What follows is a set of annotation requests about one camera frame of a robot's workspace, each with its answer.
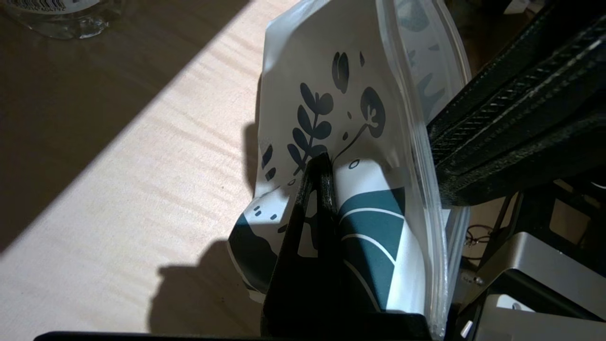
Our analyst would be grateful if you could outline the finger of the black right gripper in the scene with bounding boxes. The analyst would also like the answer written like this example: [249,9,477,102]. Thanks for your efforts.
[426,0,606,178]
[438,111,606,207]

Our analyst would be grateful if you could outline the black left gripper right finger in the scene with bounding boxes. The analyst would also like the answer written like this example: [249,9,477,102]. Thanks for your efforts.
[327,154,353,314]

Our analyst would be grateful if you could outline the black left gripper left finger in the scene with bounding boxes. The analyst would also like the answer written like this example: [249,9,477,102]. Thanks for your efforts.
[260,153,338,338]

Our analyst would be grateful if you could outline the blue patterned plastic bag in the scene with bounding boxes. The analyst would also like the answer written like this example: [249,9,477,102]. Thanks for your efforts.
[226,0,473,341]

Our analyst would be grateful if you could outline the white robot torso base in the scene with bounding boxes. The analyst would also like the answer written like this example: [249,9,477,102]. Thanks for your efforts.
[454,185,606,341]

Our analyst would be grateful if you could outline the beige wooden shelf cabinet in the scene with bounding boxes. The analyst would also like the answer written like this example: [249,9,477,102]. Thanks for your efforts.
[0,0,517,334]

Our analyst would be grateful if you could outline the clear water bottle black cap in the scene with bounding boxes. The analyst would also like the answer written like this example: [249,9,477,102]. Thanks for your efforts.
[0,0,125,40]

